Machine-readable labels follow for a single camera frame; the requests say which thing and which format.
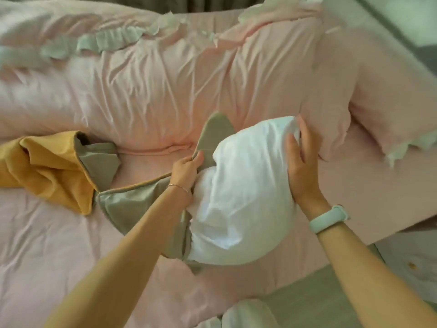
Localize person's right hand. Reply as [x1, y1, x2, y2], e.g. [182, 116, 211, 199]
[285, 114, 330, 219]

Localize person's left hand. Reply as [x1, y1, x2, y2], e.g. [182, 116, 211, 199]
[169, 150, 205, 197]

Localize pink bed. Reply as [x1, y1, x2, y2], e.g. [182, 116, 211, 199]
[0, 123, 437, 328]

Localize white pillow insert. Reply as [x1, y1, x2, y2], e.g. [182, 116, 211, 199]
[186, 116, 301, 267]

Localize grey and orange pillowcase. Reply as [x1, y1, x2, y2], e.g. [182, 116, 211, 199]
[95, 112, 236, 274]
[0, 130, 122, 215]

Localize person's right forearm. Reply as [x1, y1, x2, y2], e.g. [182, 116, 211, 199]
[317, 221, 437, 328]

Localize person's left forearm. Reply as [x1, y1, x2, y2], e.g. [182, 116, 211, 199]
[44, 186, 192, 328]

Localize person's white shorts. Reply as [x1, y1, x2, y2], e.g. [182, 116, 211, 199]
[198, 298, 280, 328]

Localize white smartwatch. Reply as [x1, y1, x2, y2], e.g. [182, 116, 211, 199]
[309, 205, 351, 235]

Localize pink ruffled duvet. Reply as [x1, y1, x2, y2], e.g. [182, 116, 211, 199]
[0, 0, 359, 161]

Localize pink pillow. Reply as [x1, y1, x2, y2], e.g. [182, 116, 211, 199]
[348, 27, 437, 168]

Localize white nightstand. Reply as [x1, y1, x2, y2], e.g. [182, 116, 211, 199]
[375, 232, 437, 301]

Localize beige leaf print curtain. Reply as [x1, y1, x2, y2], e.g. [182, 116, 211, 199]
[20, 0, 277, 14]

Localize beige headboard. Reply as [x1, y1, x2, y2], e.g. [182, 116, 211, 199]
[355, 0, 437, 77]

